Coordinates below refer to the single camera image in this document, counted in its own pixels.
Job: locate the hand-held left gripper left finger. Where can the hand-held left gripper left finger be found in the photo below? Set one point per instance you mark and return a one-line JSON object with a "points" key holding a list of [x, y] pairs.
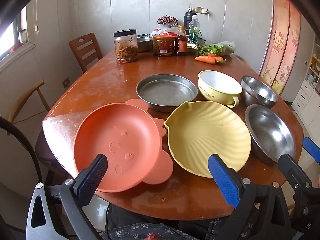
{"points": [[95, 172]]}

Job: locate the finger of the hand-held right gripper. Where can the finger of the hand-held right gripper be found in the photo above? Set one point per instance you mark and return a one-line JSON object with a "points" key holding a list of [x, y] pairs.
{"points": [[311, 147], [290, 166]]}

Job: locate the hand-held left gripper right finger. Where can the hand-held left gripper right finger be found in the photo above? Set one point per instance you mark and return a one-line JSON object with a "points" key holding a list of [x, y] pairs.
{"points": [[222, 180]]}

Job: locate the wide steel bowl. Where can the wide steel bowl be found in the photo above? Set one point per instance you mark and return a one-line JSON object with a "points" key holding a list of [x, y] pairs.
{"points": [[270, 132]]}

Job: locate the orange bear-shaped plate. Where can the orange bear-shaped plate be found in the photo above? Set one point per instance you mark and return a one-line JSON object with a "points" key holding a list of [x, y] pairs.
{"points": [[120, 140]]}

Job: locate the yellow shell-shaped plate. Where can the yellow shell-shaped plate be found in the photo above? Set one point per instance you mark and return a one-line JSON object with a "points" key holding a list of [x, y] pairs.
{"points": [[207, 135]]}

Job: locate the deep steel bowl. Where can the deep steel bowl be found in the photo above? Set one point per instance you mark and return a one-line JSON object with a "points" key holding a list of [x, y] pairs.
{"points": [[260, 90]]}

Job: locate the round steel pan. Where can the round steel pan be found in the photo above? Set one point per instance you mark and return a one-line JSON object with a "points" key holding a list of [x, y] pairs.
{"points": [[166, 93]]}

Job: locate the white cabinet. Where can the white cabinet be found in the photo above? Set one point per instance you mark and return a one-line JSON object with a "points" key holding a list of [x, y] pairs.
{"points": [[303, 97]]}

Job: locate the dark floral clothing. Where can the dark floral clothing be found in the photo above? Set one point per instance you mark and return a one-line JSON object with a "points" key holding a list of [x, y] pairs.
{"points": [[175, 230]]}

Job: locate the light wooden armchair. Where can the light wooden armchair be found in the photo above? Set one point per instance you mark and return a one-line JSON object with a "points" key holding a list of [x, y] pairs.
{"points": [[43, 100]]}

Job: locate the pink cartoon print door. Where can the pink cartoon print door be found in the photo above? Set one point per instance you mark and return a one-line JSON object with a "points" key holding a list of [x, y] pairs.
{"points": [[277, 42]]}

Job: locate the carrot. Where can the carrot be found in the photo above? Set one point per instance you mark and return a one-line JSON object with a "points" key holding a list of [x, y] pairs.
{"points": [[219, 58], [211, 54], [205, 59]]}

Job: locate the clear jar with black lid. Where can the clear jar with black lid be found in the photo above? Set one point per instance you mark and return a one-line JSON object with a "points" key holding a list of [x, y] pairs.
{"points": [[126, 50]]}

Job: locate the bag of leafy greens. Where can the bag of leafy greens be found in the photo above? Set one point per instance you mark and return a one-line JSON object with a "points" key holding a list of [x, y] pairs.
{"points": [[220, 48]]}

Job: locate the brown wooden chair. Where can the brown wooden chair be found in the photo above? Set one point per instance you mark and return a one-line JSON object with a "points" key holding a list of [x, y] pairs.
{"points": [[90, 38]]}

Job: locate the small steel basin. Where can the small steel basin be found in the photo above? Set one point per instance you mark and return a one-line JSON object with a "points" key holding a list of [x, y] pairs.
{"points": [[145, 45]]}

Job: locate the dark sauce bottle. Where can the dark sauce bottle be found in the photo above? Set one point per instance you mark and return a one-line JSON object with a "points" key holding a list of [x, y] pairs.
{"points": [[182, 45]]}

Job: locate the pickle jar with red lid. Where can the pickle jar with red lid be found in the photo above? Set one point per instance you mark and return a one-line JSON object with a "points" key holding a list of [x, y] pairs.
{"points": [[163, 46]]}

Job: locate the patterned ceramic bowl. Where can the patterned ceramic bowl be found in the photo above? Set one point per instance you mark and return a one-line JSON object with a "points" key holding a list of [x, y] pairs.
{"points": [[143, 35]]}

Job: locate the clear plastic bottle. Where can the clear plastic bottle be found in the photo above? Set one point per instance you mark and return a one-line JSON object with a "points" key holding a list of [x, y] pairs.
{"points": [[193, 32]]}

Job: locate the small grey container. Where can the small grey container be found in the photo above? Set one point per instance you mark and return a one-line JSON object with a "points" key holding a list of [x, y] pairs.
{"points": [[23, 36]]}

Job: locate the red white plastic bag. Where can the red white plastic bag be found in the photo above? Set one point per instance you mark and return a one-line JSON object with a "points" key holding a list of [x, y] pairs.
{"points": [[172, 31]]}

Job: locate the window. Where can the window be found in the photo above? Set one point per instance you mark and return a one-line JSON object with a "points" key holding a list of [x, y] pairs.
{"points": [[10, 37]]}

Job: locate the black thermos bottle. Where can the black thermos bottle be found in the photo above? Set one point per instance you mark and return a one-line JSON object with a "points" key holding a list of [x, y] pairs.
{"points": [[188, 17]]}

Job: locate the red white flower bouquet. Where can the red white flower bouquet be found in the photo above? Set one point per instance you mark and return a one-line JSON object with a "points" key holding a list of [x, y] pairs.
{"points": [[167, 20]]}

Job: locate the low wall socket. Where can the low wall socket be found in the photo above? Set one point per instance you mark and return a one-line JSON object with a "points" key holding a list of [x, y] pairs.
{"points": [[66, 82]]}

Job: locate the wall socket with plug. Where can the wall socket with plug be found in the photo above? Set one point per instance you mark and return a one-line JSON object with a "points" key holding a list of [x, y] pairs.
{"points": [[201, 10]]}

